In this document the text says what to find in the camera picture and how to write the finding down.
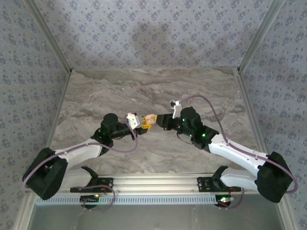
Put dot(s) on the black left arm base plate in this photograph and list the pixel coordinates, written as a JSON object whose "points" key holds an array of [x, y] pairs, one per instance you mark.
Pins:
{"points": [[108, 180]]}

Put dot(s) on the aluminium side rail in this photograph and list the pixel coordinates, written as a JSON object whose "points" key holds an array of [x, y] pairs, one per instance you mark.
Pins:
{"points": [[61, 95], [254, 119]]}

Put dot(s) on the left black controller board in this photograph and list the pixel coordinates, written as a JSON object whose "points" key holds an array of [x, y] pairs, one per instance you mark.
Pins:
{"points": [[90, 198]]}

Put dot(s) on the aluminium corner post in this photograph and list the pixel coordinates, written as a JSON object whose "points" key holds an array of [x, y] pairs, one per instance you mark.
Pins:
{"points": [[50, 36], [259, 36]]}

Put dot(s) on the right black controller board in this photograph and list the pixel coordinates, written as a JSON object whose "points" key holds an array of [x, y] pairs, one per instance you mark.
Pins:
{"points": [[224, 199]]}

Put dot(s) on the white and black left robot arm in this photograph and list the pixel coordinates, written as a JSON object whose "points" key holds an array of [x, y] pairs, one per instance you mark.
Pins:
{"points": [[79, 152]]}

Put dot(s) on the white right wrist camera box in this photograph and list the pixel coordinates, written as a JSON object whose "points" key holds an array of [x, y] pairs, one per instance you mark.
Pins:
{"points": [[176, 110]]}

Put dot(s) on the aluminium mounting rail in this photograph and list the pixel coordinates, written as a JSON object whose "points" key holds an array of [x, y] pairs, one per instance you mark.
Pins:
{"points": [[156, 183]]}

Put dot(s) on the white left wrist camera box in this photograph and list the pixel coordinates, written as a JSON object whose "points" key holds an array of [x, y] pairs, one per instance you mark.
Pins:
{"points": [[133, 119]]}

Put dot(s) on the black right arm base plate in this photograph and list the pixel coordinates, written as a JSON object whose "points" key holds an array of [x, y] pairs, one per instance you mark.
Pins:
{"points": [[204, 185]]}

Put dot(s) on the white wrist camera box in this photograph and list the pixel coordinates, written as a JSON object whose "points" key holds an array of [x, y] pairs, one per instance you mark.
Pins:
{"points": [[176, 110], [133, 119]]}

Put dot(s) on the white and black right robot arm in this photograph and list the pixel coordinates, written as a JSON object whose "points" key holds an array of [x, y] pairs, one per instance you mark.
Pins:
{"points": [[235, 153]]}

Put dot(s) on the black controller board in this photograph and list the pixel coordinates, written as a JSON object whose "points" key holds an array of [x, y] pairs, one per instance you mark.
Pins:
{"points": [[90, 198], [224, 199]]}

